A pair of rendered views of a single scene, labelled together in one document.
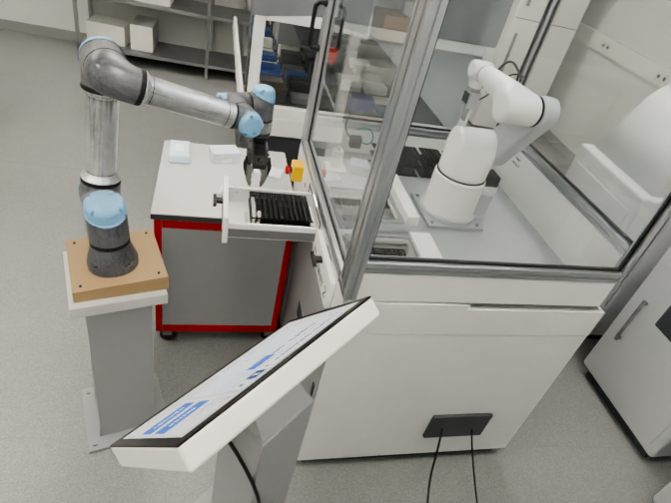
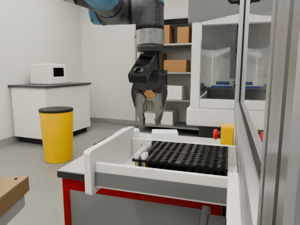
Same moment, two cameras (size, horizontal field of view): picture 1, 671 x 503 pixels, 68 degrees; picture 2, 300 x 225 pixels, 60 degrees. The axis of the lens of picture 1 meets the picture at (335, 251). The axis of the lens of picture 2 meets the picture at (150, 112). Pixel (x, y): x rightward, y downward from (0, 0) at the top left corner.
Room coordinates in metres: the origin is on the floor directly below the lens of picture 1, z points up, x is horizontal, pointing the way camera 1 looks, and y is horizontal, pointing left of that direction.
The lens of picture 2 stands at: (0.99, -0.07, 1.11)
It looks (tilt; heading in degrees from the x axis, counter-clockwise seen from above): 9 degrees down; 36
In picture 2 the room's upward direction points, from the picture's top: straight up
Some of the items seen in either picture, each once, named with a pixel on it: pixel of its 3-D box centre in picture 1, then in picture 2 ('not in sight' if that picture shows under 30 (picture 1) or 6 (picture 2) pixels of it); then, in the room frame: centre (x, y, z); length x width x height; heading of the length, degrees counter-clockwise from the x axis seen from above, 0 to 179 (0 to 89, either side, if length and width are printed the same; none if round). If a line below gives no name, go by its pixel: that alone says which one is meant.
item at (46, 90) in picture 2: not in sight; (54, 101); (3.57, 3.79, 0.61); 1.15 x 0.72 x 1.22; 15
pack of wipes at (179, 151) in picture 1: (179, 151); (127, 134); (1.99, 0.80, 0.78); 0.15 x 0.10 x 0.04; 21
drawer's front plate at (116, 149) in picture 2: (225, 208); (114, 155); (1.51, 0.43, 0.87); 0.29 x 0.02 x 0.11; 19
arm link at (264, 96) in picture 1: (262, 103); (148, 8); (1.57, 0.36, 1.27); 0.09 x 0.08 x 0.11; 126
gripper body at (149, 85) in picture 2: (258, 146); (151, 69); (1.59, 0.36, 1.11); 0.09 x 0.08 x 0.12; 20
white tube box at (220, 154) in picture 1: (224, 154); (164, 136); (2.07, 0.62, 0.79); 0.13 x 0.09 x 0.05; 125
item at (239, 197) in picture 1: (281, 214); (186, 166); (1.58, 0.24, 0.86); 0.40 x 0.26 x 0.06; 109
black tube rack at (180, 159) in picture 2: (279, 213); (183, 164); (1.57, 0.24, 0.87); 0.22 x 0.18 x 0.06; 109
